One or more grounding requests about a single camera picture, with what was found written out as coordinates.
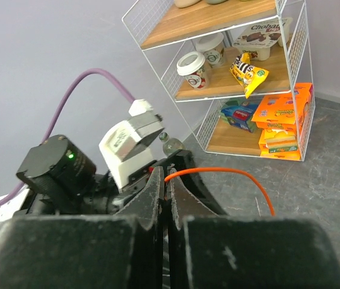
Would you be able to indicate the lower orange snack box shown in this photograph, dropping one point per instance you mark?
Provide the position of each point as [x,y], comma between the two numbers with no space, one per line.
[279,144]

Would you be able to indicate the chobani yogurt pack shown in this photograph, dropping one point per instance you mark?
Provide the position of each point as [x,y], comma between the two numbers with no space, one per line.
[258,39]

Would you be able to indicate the blue snack package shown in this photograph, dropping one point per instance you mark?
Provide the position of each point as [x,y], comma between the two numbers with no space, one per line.
[239,114]

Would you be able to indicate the beige bottle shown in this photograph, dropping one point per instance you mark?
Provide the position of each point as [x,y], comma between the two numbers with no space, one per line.
[185,3]

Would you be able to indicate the yellow candy bag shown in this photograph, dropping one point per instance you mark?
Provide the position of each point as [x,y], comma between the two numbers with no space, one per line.
[248,76]

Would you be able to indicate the orange snack box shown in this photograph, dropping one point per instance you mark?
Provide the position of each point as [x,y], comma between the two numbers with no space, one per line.
[279,144]
[281,111]

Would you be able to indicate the white wire wooden shelf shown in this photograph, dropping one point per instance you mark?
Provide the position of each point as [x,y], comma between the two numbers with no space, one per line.
[162,28]

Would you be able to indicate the grey green bottle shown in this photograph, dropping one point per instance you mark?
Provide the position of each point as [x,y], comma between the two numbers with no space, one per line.
[215,2]

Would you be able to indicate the clear plastic bottle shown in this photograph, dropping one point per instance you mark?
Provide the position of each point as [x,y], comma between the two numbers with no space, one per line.
[170,145]

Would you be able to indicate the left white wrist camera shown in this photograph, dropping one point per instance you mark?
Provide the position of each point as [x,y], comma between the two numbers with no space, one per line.
[125,147]

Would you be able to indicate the white lidded paper cup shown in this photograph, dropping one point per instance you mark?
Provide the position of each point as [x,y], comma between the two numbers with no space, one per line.
[195,69]

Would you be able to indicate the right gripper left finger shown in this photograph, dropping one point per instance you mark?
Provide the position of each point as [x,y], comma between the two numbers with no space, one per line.
[79,252]

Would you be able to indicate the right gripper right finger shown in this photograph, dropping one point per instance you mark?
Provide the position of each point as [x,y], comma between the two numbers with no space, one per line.
[233,252]

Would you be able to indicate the top orange snack box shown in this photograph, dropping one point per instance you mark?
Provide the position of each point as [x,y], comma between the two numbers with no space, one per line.
[281,111]

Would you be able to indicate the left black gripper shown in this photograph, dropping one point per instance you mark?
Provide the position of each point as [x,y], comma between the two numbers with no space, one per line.
[144,192]

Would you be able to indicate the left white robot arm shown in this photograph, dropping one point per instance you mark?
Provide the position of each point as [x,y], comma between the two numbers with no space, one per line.
[58,178]

